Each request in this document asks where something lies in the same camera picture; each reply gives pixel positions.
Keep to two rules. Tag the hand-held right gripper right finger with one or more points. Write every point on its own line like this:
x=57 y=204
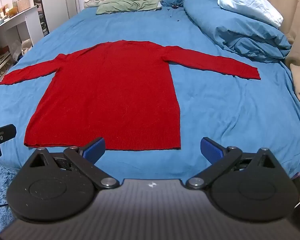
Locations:
x=209 y=151

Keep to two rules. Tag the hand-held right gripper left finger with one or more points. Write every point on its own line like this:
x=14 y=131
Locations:
x=96 y=150

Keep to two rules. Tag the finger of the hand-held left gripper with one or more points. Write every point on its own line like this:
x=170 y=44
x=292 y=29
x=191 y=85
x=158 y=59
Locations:
x=3 y=132

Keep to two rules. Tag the red knit sweater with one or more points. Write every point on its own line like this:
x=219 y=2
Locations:
x=110 y=97

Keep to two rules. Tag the bed with blue sheet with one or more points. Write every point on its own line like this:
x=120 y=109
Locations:
x=227 y=110

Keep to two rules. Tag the blue fluffy rug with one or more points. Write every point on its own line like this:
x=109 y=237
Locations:
x=1 y=187

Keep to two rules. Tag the white plastic bag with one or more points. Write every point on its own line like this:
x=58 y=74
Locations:
x=26 y=46

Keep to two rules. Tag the white shelf unit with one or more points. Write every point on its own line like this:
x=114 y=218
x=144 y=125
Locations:
x=17 y=22

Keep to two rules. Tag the blue duvet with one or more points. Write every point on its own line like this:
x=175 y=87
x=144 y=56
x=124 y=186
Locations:
x=239 y=27

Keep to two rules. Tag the wicker basket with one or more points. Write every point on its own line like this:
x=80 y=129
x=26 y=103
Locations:
x=23 y=4

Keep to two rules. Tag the white wardrobe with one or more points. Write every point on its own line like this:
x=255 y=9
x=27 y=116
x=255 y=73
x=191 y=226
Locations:
x=58 y=0

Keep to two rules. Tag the green pillow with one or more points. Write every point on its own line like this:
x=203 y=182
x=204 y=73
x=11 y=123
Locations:
x=127 y=5

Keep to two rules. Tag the white light-blue pillow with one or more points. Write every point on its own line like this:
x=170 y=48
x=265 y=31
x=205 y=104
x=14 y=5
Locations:
x=249 y=2

